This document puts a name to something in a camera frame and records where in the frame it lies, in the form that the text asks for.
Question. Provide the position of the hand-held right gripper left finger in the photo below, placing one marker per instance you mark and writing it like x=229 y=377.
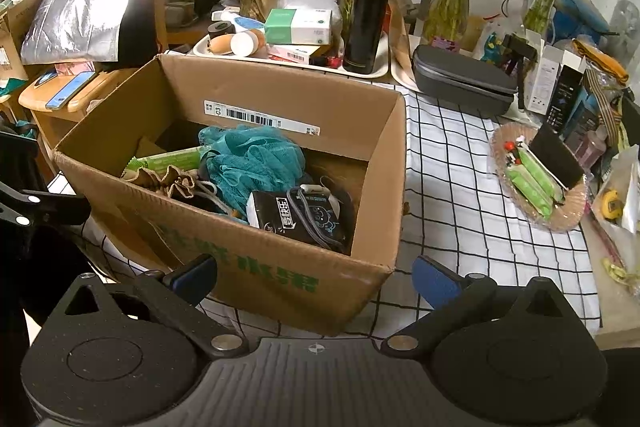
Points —
x=192 y=279

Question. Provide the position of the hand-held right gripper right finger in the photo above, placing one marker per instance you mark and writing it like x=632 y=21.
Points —
x=435 y=282

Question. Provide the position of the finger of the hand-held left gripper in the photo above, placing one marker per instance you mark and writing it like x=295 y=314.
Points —
x=55 y=207

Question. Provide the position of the cardboard box green print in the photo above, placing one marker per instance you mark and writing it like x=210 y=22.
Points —
x=350 y=287

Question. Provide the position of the black tissue packet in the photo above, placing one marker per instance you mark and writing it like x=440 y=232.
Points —
x=272 y=212

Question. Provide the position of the green wipes packet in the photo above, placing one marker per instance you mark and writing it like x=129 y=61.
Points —
x=170 y=161

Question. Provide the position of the black cartoon print pouch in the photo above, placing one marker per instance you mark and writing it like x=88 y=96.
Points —
x=330 y=217

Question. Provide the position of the teal mesh loofah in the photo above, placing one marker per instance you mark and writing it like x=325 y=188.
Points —
x=250 y=162

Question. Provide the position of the white black checked tablecloth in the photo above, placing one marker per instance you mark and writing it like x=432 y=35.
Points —
x=450 y=187

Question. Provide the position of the blue smartphone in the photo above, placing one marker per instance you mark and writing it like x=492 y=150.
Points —
x=72 y=89

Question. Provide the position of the wooden chair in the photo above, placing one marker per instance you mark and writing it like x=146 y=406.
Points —
x=107 y=82

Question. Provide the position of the pink packet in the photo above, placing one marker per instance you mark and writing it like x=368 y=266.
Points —
x=75 y=68

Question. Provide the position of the woven snack basket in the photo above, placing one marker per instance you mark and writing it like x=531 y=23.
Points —
x=570 y=217

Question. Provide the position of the small red white toy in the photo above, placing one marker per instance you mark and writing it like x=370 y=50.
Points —
x=514 y=149

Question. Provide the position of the brown cardboard carton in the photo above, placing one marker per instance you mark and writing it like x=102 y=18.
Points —
x=12 y=47

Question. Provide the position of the black rectangular pouch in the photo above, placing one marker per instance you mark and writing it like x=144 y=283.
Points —
x=557 y=157

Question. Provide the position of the yellow green ribbon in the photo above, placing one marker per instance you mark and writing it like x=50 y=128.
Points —
x=620 y=274

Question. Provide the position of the black cloth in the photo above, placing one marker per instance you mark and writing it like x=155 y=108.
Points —
x=135 y=37

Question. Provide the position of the yellow tape measure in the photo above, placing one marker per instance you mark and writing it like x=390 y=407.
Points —
x=612 y=206

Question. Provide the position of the grey zip case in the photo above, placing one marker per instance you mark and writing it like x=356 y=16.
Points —
x=460 y=79

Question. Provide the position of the clear zip bag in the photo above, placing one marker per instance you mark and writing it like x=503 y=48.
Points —
x=631 y=177

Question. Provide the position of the black product box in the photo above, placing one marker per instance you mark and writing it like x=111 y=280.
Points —
x=565 y=99

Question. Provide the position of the white product box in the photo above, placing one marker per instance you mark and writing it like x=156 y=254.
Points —
x=542 y=79

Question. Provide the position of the pink flower ornament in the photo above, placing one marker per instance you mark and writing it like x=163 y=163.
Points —
x=446 y=44

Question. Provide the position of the black small tripod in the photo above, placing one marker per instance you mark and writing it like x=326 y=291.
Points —
x=520 y=57

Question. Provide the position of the white jar lid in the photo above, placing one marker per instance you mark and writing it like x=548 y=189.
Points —
x=242 y=43

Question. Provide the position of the brown paper bag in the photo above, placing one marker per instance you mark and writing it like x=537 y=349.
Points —
x=397 y=42

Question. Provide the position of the black round tin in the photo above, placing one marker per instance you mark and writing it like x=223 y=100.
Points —
x=221 y=28

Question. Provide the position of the colourful printed bag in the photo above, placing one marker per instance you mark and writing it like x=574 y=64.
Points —
x=490 y=44

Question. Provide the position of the small red item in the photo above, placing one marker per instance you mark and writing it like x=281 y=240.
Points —
x=330 y=61

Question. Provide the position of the striped ribbon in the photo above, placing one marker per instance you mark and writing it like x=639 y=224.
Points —
x=605 y=102

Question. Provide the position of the red white flat box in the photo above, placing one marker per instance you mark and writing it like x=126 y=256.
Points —
x=292 y=53

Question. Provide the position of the white spray bottle blue label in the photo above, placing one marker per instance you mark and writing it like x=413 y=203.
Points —
x=245 y=24

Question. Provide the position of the black thermos bottle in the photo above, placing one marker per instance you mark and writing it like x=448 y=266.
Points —
x=367 y=27

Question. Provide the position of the green white tissue box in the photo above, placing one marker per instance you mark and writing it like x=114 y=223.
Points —
x=295 y=27

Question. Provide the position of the yellow black pouch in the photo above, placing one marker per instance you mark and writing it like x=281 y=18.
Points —
x=600 y=59

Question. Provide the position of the white plastic bag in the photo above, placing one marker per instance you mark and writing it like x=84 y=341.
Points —
x=310 y=2

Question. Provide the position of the blue plastic item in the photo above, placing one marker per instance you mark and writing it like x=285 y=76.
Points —
x=580 y=17

